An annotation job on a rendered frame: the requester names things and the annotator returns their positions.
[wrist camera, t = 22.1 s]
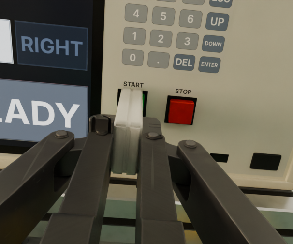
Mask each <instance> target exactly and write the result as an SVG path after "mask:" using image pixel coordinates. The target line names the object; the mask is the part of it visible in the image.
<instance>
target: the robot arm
mask: <svg viewBox="0 0 293 244"><path fill-rule="evenodd" d="M111 172H113V174H122V173H126V175H136V174H137V182H136V188H137V195H136V224H135V244H186V238H185V232H184V227H183V223H182V221H178V219H177V213H176V204H175V198H174V192H175V194H176V196H177V197H178V199H179V201H180V203H181V205H182V207H183V208H184V210H185V212H186V214H187V216H188V218H189V219H190V221H191V223H192V225H193V227H194V229H195V230H196V232H197V234H198V236H199V238H200V240H201V241H202V243H203V244H288V243H287V242H286V241H285V240H284V239H283V237H282V236H281V235H280V234H279V233H278V232H277V230H276V229H275V228H274V227H273V226H272V225H271V224H270V223H269V221H268V220H267V219H266V218H265V217H264V216H263V215H262V213H261V212H260V211H259V210H258V209H257V208H256V207H255V205H254V204H253V203H252V202H251V201H250V200H249V199H248V197H247V196H246V195H245V194H244V193H243V192H242V191H241V189H240V188H239V187H238V186H237V185H236V184H235V183H234V182H233V180H232V179H231V178H230V177H229V176H228V175H227V173H226V172H225V171H224V170H223V169H222V168H221V167H220V166H219V164H218V163H217V162H216V161H215V160H214V159H213V158H212V156H211V155H210V154H209V153H208V152H207V151H206V150H205V148H204V147H203V146H202V145H201V144H200V143H198V142H196V141H194V140H182V141H180V142H179V143H178V146H175V145H172V144H169V143H167V142H165V137H164V136H163V135H162V132H161V122H160V121H159V120H158V119H157V118H151V117H143V99H142V90H141V89H139V88H134V89H131V88H128V87H123V88H122V89H121V94H120V98H119V103H118V107H117V113H116V115H110V114H97V115H93V116H91V117H90V118H89V133H88V136H87V137H83V138H74V133H72V132H70V131H65V130H57V131H55V132H52V133H50V134H49V135H47V136H46V137H45V138H43V139H42V140H41V141H39V142H38V143H37V144H36V145H34V146H33V147H32V148H30V149H29V150H28V151H26V152H25V153H24V154H22V155H21V156H20V157H19V158H17V159H16V160H14V161H13V162H12V163H11V164H10V165H8V166H7V167H6V168H4V169H3V170H2V171H0V244H22V243H23V241H24V240H25V239H26V238H27V236H28V235H29V234H30V233H31V232H32V230H33V229H34V228H35V227H36V226H37V224H38V223H39V222H40V221H41V219H42V218H43V217H44V216H45V214H46V213H47V212H48V211H49V210H50V208H51V207H52V206H53V205H54V204H55V202H56V201H57V200H58V199H59V197H60V196H61V195H62V194H63V193H64V191H65V190H66V189H67V190H66V193H65V195H64V198H63V201H62V203H61V206H60V208H59V211H58V213H52V215H51V217H50V219H49V221H48V224H47V226H46V229H45V231H44V234H43V236H42V239H41V241H40V243H39V244H99V241H100V235H101V230H102V224H103V216H104V210H105V205H106V199H107V193H108V187H109V182H110V176H111ZM173 190H174V192H173Z"/></svg>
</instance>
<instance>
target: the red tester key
mask: <svg viewBox="0 0 293 244"><path fill-rule="evenodd" d="M193 109H194V102H193V101H191V100H180V99H171V100H170V105H169V113H168V122H169V123H178V124H191V121H192V115H193Z"/></svg>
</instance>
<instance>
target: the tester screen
mask: <svg viewBox="0 0 293 244"><path fill-rule="evenodd" d="M92 17H93V0H0V19H5V20H15V21H25V22H35V23H45V24H55V25H64V26H74V27H84V28H88V63H87V71H86V70H75V69H65V68H54V67H43V66H33V65H22V64H11V63H1V62H0V79H10V80H22V81H32V82H43V83H54V84H65V85H76V86H87V87H88V133H89V118H90V100H91V58H92ZM87 136H88V134H87ZM37 143H38V142H32V141H20V140H8V139H0V145H7V146H19V147H33V146H34V145H36V144H37Z"/></svg>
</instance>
